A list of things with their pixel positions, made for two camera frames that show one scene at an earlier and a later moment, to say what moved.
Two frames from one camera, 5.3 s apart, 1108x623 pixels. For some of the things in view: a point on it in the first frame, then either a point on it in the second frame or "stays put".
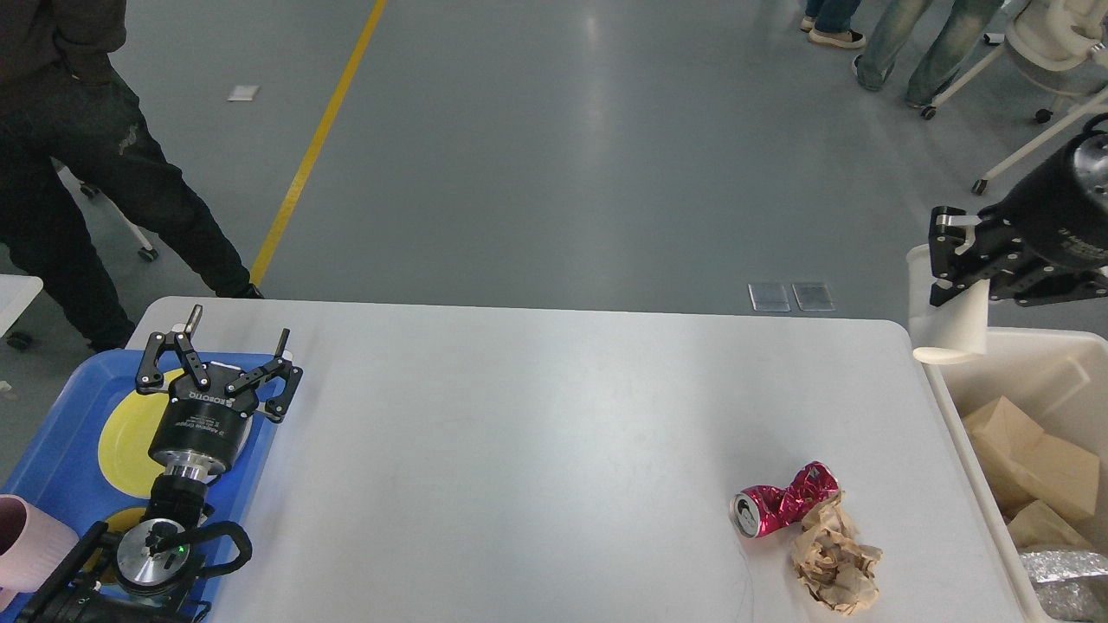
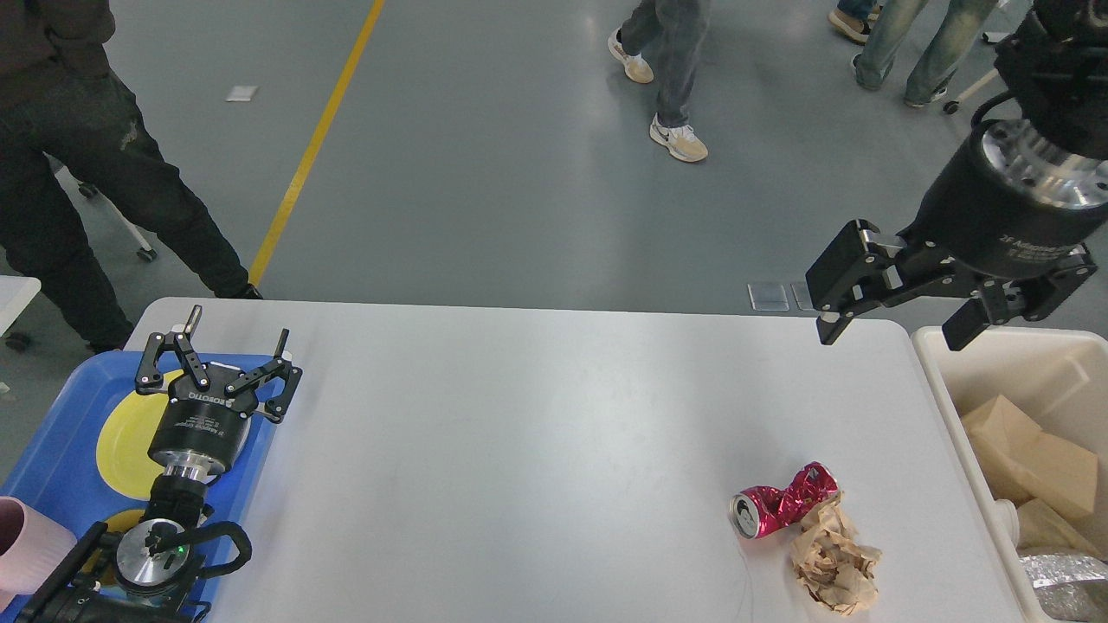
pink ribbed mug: (33, 543) stays put
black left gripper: (203, 430) stays put
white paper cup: (955, 332) to (1010, 518)
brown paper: (831, 561) stays put
